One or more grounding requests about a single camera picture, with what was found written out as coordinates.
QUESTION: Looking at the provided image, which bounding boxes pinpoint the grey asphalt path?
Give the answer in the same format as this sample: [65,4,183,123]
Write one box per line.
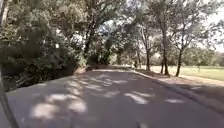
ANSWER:
[0,68,224,128]

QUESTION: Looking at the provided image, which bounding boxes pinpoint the row of trees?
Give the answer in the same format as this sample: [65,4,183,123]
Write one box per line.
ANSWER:
[79,0,224,78]

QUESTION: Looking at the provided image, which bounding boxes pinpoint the dense green bushes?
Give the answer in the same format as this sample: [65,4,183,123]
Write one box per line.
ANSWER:
[0,0,88,93]

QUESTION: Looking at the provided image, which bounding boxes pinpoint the bare dirt verge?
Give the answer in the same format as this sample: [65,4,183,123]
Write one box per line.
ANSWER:
[132,68,224,113]

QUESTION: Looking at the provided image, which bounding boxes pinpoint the grass field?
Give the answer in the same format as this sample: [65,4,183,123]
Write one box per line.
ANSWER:
[146,64,224,82]

